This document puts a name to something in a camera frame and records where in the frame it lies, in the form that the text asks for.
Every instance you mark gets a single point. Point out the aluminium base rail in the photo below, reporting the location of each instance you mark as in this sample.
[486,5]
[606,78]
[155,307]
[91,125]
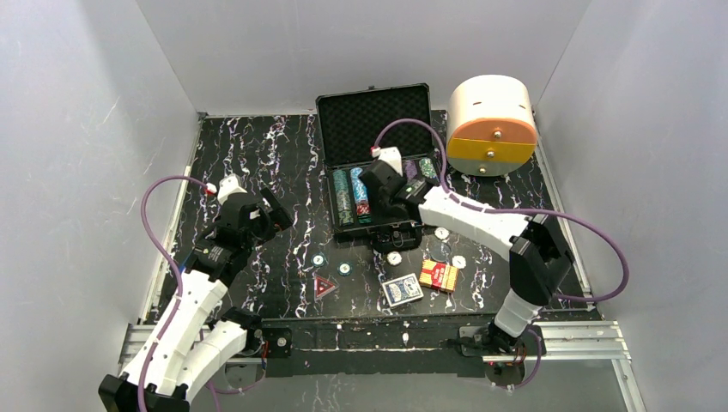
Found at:
[562,351]

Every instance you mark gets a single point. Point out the white poker chip center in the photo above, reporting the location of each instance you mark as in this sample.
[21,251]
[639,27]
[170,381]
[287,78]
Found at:
[394,258]

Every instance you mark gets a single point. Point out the purple orange chip stack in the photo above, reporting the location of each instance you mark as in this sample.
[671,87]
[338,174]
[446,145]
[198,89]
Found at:
[411,169]

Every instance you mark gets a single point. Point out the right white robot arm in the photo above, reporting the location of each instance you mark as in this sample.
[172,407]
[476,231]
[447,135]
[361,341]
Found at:
[532,243]

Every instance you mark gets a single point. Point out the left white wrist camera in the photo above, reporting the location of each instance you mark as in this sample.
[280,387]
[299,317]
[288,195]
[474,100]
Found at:
[232,184]

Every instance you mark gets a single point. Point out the teal poker chip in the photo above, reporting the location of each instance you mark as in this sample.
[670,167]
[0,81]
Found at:
[344,269]

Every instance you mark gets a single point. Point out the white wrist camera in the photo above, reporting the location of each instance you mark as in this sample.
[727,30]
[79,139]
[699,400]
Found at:
[392,157]
[232,184]

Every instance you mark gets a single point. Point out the green poker chip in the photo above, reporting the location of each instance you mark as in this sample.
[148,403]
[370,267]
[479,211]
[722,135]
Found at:
[319,260]

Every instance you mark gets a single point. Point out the green blue white chip stack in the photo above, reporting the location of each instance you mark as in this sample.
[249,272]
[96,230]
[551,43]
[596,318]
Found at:
[427,168]

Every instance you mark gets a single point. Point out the cyan red chip stack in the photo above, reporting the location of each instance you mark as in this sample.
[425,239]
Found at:
[363,210]

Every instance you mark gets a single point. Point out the red triangular plaque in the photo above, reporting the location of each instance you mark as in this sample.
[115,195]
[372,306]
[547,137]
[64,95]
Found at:
[323,287]

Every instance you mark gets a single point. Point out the blue playing card deck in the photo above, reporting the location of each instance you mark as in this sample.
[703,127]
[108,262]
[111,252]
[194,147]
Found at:
[402,290]

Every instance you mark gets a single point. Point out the red playing card deck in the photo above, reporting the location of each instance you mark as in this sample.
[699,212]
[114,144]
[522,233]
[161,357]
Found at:
[439,276]

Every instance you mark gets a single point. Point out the clear round button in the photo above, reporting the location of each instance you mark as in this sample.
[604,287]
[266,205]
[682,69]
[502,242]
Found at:
[440,252]

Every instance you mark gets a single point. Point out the white round drawer cabinet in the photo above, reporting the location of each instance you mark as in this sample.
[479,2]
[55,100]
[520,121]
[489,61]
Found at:
[490,129]

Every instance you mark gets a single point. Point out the white poker chip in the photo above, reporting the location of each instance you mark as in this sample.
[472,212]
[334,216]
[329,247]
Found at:
[394,258]
[442,233]
[459,262]

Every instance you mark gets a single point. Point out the black poker chip case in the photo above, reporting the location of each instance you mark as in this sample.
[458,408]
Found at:
[375,142]

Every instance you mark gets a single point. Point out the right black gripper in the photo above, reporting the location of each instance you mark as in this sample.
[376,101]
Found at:
[378,190]

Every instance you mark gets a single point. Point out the white poker chip upper right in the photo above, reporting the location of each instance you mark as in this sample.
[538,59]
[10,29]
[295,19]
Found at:
[442,233]

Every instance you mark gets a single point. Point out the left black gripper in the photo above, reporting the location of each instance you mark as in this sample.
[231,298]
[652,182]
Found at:
[263,215]

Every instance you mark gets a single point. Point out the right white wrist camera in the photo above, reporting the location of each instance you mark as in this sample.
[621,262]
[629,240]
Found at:
[392,157]

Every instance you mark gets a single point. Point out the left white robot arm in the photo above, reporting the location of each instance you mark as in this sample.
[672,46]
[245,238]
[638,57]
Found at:
[175,362]

